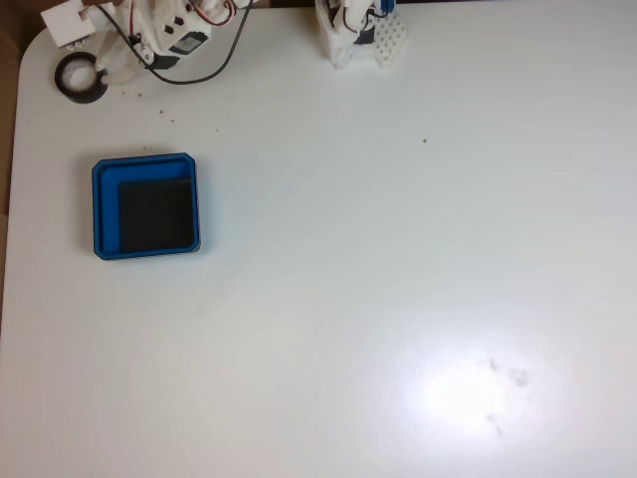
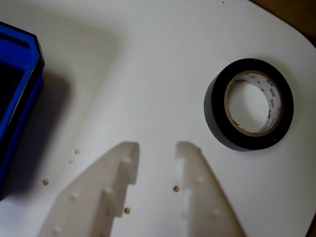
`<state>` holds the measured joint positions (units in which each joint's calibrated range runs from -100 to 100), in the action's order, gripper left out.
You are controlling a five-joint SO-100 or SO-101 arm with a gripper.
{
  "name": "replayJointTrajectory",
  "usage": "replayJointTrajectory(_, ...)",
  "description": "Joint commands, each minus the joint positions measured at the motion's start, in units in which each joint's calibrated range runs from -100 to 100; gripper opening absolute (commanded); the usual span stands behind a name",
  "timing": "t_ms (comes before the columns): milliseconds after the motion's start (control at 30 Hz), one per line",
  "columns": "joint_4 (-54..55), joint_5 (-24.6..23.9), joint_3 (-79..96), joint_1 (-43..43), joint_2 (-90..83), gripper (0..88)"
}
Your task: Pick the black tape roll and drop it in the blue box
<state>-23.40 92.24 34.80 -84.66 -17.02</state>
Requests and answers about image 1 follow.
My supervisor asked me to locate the blue square box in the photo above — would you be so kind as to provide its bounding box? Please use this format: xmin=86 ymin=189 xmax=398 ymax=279
xmin=91 ymin=151 xmax=203 ymax=262

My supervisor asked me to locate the red white servo cable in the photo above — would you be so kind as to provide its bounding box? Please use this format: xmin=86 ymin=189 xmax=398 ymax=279
xmin=123 ymin=0 xmax=241 ymax=50

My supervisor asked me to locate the black tape roll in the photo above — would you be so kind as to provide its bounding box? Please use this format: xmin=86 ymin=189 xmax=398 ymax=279
xmin=54 ymin=51 xmax=110 ymax=107

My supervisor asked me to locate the white square camera box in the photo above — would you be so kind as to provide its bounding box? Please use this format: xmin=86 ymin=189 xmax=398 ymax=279
xmin=40 ymin=0 xmax=97 ymax=50

